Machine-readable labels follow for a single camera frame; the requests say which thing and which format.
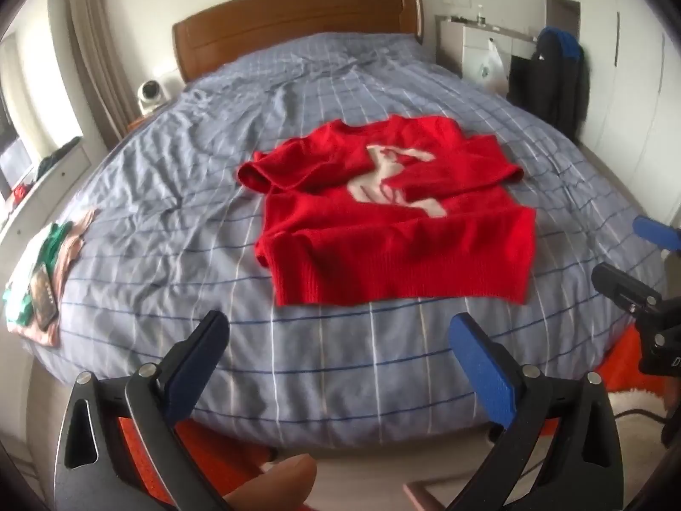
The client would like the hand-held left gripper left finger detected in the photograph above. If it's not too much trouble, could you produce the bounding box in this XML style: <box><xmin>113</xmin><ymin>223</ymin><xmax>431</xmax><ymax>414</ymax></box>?
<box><xmin>53</xmin><ymin>310</ymin><xmax>231</xmax><ymax>511</ymax></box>

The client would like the white wardrobe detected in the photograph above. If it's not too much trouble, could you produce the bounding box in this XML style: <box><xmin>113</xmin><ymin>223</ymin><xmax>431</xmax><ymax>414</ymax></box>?
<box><xmin>543</xmin><ymin>0</ymin><xmax>681</xmax><ymax>214</ymax></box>

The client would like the red knit sweater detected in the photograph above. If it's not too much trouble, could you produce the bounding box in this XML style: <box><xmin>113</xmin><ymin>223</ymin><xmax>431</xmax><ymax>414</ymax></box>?
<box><xmin>237</xmin><ymin>114</ymin><xmax>537</xmax><ymax>308</ymax></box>

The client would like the person's left hand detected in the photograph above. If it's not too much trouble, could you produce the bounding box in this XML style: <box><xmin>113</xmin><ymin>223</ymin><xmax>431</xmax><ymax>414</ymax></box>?
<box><xmin>223</xmin><ymin>455</ymin><xmax>318</xmax><ymax>511</ymax></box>

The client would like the black cable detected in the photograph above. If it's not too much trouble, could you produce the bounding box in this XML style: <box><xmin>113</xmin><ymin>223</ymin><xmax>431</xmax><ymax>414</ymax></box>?
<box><xmin>612</xmin><ymin>407</ymin><xmax>681</xmax><ymax>451</ymax></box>

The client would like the white window bench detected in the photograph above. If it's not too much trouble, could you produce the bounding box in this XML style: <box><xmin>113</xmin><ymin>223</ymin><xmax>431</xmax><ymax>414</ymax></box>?
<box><xmin>0</xmin><ymin>138</ymin><xmax>107</xmax><ymax>256</ymax></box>

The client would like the black jacket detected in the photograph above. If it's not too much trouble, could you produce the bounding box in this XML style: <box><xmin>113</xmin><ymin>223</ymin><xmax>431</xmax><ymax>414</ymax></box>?
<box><xmin>505</xmin><ymin>26</ymin><xmax>591</xmax><ymax>142</ymax></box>

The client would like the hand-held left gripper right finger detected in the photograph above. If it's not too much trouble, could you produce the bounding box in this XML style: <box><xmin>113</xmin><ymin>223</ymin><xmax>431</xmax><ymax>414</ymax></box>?
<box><xmin>448</xmin><ymin>313</ymin><xmax>624</xmax><ymax>511</ymax></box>

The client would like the blue garment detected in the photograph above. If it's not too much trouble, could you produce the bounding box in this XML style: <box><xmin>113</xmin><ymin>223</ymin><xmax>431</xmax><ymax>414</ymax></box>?
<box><xmin>537</xmin><ymin>26</ymin><xmax>583</xmax><ymax>62</ymax></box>

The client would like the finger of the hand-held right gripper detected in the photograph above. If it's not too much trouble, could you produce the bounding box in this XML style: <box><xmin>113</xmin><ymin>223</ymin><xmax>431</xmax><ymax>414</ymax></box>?
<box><xmin>633</xmin><ymin>216</ymin><xmax>681</xmax><ymax>252</ymax></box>
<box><xmin>592</xmin><ymin>262</ymin><xmax>665</xmax><ymax>316</ymax></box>

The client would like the dark clothes pile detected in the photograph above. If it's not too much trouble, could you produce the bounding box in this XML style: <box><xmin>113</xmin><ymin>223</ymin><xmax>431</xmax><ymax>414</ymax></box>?
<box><xmin>36</xmin><ymin>137</ymin><xmax>82</xmax><ymax>176</ymax></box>

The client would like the pink garment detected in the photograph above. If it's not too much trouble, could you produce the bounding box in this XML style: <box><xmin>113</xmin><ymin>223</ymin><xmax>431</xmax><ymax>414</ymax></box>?
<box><xmin>5</xmin><ymin>207</ymin><xmax>102</xmax><ymax>349</ymax></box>

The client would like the white round fan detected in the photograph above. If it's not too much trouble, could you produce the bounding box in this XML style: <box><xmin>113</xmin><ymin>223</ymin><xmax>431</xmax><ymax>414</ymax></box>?
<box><xmin>135</xmin><ymin>80</ymin><xmax>171</xmax><ymax>114</ymax></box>

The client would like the window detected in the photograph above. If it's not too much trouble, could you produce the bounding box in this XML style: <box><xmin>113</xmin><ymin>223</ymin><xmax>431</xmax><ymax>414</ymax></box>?
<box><xmin>0</xmin><ymin>37</ymin><xmax>40</xmax><ymax>198</ymax></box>

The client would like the wooden headboard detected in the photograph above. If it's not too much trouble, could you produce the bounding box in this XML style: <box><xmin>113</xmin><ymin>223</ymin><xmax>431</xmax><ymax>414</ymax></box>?
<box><xmin>172</xmin><ymin>0</ymin><xmax>425</xmax><ymax>83</ymax></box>

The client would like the beige curtain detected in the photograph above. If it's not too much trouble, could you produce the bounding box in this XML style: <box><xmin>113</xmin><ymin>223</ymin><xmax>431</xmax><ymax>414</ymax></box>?
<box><xmin>66</xmin><ymin>0</ymin><xmax>140</xmax><ymax>139</ymax></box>

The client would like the white cabinet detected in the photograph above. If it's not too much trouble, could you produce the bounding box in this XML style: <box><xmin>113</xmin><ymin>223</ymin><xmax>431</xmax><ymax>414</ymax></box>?
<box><xmin>436</xmin><ymin>15</ymin><xmax>538</xmax><ymax>97</ymax></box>

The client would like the white plastic bag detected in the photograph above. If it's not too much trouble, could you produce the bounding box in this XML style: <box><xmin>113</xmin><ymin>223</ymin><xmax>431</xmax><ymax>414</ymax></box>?
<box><xmin>471</xmin><ymin>40</ymin><xmax>506</xmax><ymax>89</ymax></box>

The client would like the bed with grey checked sheet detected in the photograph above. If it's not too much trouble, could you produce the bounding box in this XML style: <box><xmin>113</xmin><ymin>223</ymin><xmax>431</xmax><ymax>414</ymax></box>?
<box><xmin>5</xmin><ymin>32</ymin><xmax>666</xmax><ymax>448</ymax></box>

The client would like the green and white garment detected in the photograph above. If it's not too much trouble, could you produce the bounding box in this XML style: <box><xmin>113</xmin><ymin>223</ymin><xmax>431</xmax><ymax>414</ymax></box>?
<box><xmin>4</xmin><ymin>222</ymin><xmax>72</xmax><ymax>325</ymax></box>

